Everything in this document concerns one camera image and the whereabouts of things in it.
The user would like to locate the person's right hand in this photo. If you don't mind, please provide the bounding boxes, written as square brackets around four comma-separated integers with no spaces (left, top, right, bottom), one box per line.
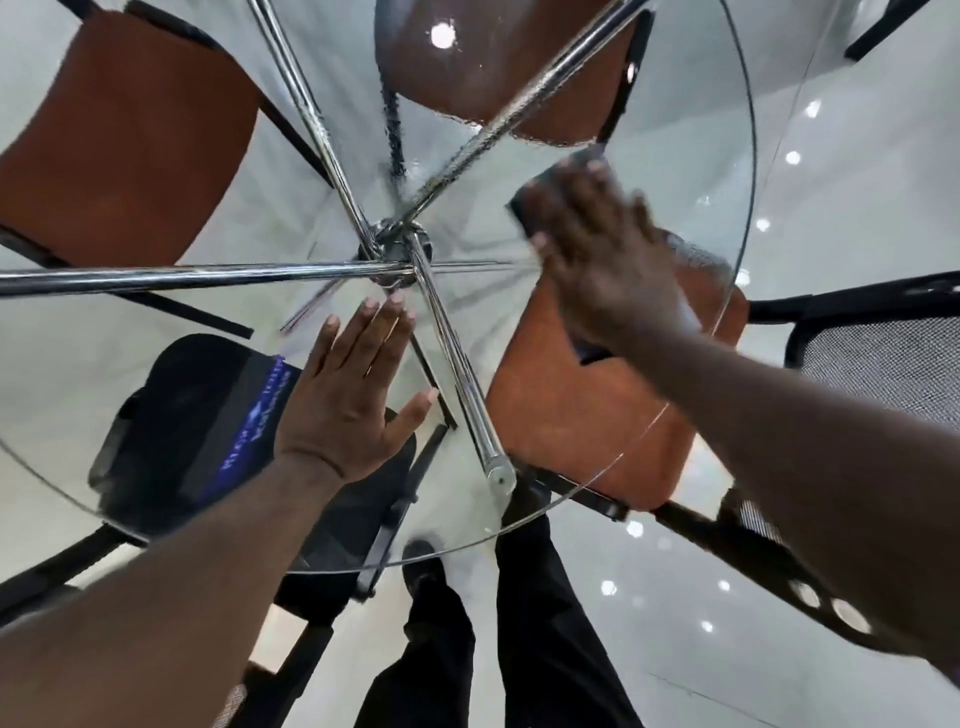
[516,159,704,355]

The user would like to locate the person's left hand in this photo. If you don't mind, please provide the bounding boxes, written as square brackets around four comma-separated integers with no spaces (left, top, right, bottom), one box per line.
[274,295,441,486]

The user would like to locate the dark cleaning cloth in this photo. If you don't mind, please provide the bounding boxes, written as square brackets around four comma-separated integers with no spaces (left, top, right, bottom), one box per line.
[506,144,614,369]

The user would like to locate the person's left forearm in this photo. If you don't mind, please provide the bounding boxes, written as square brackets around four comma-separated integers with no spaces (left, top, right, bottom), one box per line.
[0,448,355,728]

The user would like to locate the person's right forearm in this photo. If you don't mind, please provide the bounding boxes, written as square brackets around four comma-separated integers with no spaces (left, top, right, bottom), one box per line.
[600,315,960,676]

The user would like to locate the black mesh chair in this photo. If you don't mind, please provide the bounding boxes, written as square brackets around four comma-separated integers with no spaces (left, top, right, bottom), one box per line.
[0,420,453,728]

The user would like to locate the black shoe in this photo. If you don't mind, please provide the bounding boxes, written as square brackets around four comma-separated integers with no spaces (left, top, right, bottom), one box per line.
[401,537,449,601]

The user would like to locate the orange chair with mesh back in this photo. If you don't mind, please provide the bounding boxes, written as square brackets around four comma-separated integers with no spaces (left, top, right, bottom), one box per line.
[484,231,960,693]

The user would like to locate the black bag with blue stripe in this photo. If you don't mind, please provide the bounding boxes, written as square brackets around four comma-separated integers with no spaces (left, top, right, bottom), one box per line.
[88,333,306,526]

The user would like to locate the black trousers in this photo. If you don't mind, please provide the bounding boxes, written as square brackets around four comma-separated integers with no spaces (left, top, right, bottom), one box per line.
[352,487,655,728]

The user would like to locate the black chair leg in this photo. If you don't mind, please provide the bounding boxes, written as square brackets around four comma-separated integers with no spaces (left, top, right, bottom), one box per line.
[844,0,933,63]

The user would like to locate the chrome table frame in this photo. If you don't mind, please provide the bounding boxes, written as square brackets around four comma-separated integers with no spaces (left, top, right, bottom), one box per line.
[0,0,655,498]

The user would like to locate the orange chair with black frame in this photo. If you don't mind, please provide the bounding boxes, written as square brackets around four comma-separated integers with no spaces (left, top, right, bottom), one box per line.
[0,0,336,340]
[373,0,656,149]

